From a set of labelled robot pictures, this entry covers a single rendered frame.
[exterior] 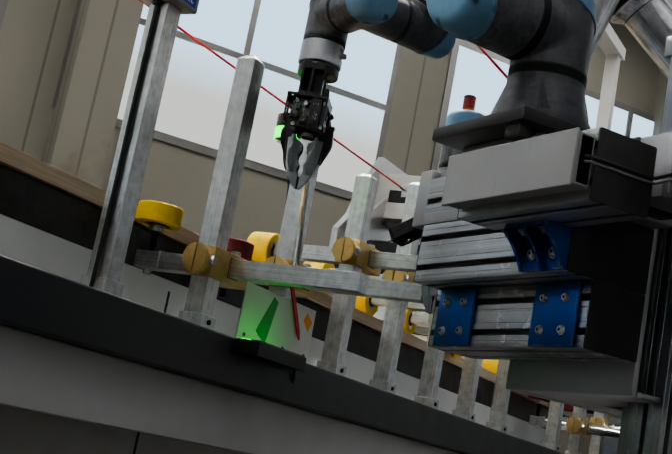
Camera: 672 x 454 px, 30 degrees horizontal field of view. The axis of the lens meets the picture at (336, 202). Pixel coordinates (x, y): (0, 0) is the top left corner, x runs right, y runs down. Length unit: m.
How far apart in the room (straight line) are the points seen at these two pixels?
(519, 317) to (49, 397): 0.66
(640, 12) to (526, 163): 0.85
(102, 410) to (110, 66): 5.27
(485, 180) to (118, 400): 0.67
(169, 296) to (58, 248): 0.33
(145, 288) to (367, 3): 0.65
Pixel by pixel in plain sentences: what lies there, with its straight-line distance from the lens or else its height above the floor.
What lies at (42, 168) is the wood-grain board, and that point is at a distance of 2.02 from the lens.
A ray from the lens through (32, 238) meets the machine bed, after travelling 2.03.
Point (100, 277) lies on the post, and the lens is 1.83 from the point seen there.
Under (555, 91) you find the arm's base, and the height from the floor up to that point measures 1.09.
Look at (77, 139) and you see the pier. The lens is 6.95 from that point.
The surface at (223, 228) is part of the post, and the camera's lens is 2.07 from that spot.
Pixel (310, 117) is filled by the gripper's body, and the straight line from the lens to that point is 2.10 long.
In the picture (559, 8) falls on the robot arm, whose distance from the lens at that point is 1.85.
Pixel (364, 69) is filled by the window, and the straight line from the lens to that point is 7.99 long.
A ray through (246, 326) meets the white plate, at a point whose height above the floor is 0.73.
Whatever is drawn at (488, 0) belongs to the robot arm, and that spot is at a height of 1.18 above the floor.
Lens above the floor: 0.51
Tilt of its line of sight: 12 degrees up
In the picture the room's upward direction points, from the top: 11 degrees clockwise
